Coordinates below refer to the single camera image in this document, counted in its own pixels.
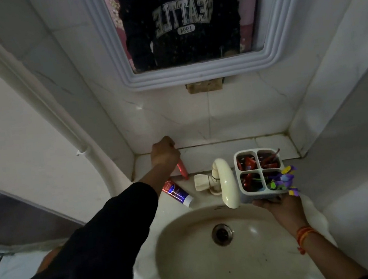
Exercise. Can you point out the white wall pipe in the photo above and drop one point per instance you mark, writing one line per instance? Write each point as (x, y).
(27, 86)

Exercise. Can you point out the person's left hand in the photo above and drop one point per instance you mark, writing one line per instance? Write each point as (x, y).
(162, 153)

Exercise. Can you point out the person's left forearm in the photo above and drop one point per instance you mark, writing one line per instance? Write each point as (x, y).
(94, 255)

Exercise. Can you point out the white four-slot toothbrush holder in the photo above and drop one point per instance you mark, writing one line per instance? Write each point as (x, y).
(248, 196)

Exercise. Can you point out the person's left fingers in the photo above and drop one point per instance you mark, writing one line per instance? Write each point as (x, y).
(170, 146)

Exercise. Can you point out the cream ceramic sink basin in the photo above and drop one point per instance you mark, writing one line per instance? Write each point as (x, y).
(193, 267)

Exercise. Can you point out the purple artificial flowers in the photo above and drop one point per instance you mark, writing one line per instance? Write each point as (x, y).
(284, 179)

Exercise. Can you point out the white pipe clip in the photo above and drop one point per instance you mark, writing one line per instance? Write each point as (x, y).
(81, 153)

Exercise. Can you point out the brown wooden block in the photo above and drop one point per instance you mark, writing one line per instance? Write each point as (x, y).
(205, 86)

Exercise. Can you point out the person's right forearm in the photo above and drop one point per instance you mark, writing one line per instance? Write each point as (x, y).
(332, 256)

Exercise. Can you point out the person's right hand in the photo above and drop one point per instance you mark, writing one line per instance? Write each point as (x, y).
(284, 210)

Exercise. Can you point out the white framed wall mirror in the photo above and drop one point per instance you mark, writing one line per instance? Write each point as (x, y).
(110, 46)

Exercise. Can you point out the red thread wristband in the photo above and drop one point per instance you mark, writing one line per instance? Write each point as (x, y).
(304, 235)

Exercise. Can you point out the person's right fingers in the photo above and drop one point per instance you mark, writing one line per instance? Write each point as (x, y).
(262, 204)

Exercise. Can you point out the blue and red toothpaste tube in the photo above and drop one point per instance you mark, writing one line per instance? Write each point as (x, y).
(177, 193)

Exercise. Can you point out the metal sink drain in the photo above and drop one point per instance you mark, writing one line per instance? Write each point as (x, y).
(222, 234)

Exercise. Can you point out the cream plastic faucet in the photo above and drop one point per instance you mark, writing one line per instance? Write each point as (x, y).
(226, 182)

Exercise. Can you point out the small red tube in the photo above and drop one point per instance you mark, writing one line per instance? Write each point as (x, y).
(183, 169)

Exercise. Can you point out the red toothbrush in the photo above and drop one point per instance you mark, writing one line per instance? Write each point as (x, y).
(271, 158)

